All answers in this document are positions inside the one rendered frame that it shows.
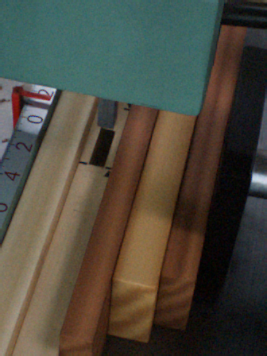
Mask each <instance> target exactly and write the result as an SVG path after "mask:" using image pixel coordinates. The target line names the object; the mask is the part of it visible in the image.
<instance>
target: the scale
mask: <svg viewBox="0 0 267 356"><path fill-rule="evenodd" d="M56 90H57V89H53V88H49V87H42V86H38V85H34V84H33V86H32V88H31V90H30V91H33V92H37V93H41V94H46V95H51V100H50V101H46V100H42V99H35V98H30V97H28V98H27V100H26V103H25V105H24V107H23V109H22V111H21V114H20V116H19V119H18V120H17V123H16V125H15V127H14V130H13V132H12V136H11V138H10V140H9V142H8V145H7V146H6V150H5V152H4V153H3V156H2V158H1V160H0V230H1V228H2V224H3V223H4V221H5V219H6V216H7V213H8V211H9V209H10V206H11V204H12V200H13V197H14V194H15V192H16V190H17V187H18V185H19V183H20V181H21V178H22V175H23V173H24V171H25V168H26V166H27V164H28V162H29V158H30V155H31V152H32V151H33V147H34V145H35V143H36V140H37V138H38V136H39V133H40V131H41V127H42V126H43V124H44V122H45V119H46V116H47V112H48V109H49V107H50V105H51V103H52V100H53V97H54V95H55V93H56Z"/></svg>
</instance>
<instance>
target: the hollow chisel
mask: <svg viewBox="0 0 267 356"><path fill-rule="evenodd" d="M117 113H118V101H114V100H110V99H103V98H98V126H102V127H106V128H111V129H113V128H114V125H115V123H116V119H117Z"/></svg>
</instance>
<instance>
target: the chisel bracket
mask: <svg viewBox="0 0 267 356"><path fill-rule="evenodd" d="M226 1H227V0H0V78H4V79H11V80H15V81H19V82H23V83H30V84H34V85H38V86H42V87H49V88H53V89H57V90H62V91H72V92H76V93H80V94H84V95H91V96H95V97H99V98H103V99H110V100H114V101H118V102H122V103H129V104H133V105H137V106H144V107H148V108H156V109H160V110H166V111H171V112H175V113H179V114H186V115H191V116H196V115H198V114H199V112H200V111H201V110H202V109H203V104H204V101H205V98H206V93H207V89H208V84H209V81H210V78H211V72H212V68H213V67H214V64H215V53H216V49H217V44H218V41H219V35H220V32H221V28H222V25H220V21H221V17H222V13H223V7H224V6H225V3H226Z"/></svg>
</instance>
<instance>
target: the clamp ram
mask: <svg viewBox="0 0 267 356"><path fill-rule="evenodd" d="M266 89H267V49H266V48H258V47H254V46H250V45H247V46H246V47H245V48H244V50H243V54H242V60H241V63H240V68H239V71H238V78H237V81H236V85H235V89H234V95H233V99H232V103H231V110H230V117H229V121H228V124H227V128H226V136H225V140H224V143H223V148H222V155H221V158H220V162H219V170H218V173H217V177H216V181H215V189H214V192H213V200H212V205H211V211H210V215H209V219H208V223H207V230H206V234H205V239H204V242H203V249H202V253H201V257H200V261H199V268H198V276H197V280H196V281H197V283H198V284H205V285H208V286H212V287H216V288H222V287H223V285H224V284H225V280H226V275H227V273H228V269H229V266H230V261H231V258H232V252H233V249H234V244H235V240H236V238H237V235H238V229H239V227H240V223H241V221H242V216H243V212H244V209H245V206H246V201H247V198H248V195H249V196H253V197H257V198H261V199H267V150H265V149H259V148H258V147H257V145H258V140H259V136H260V131H261V123H262V118H263V113H264V108H265V99H266Z"/></svg>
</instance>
